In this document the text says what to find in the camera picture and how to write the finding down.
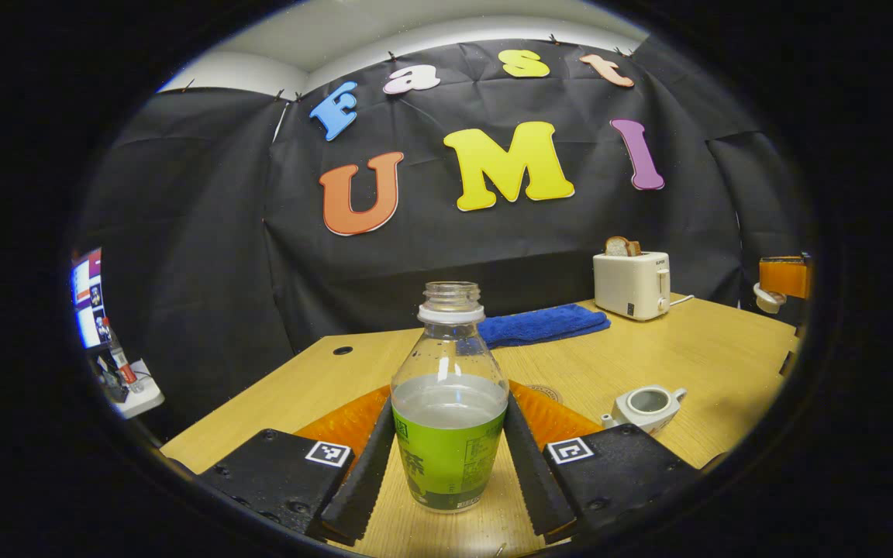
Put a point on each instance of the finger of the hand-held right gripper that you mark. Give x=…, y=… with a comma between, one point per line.
x=784, y=277

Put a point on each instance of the toasted bread slice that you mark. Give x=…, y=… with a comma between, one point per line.
x=618, y=246

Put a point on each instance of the green label water bottle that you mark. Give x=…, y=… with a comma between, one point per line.
x=446, y=449

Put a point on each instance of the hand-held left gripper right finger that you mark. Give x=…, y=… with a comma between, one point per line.
x=536, y=473

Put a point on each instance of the red label plastic bottle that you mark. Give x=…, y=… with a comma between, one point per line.
x=122, y=360

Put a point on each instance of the blue towel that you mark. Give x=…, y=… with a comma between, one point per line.
x=547, y=324

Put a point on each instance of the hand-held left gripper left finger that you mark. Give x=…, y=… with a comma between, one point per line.
x=365, y=473

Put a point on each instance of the small white side table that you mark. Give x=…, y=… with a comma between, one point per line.
x=144, y=395

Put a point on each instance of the black backdrop cloth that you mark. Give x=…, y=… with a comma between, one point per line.
x=206, y=256

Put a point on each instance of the white teacup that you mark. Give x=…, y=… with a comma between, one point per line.
x=644, y=411

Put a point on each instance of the computer monitor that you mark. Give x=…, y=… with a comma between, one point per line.
x=87, y=298

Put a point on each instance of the white toaster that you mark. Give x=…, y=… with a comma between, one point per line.
x=629, y=285

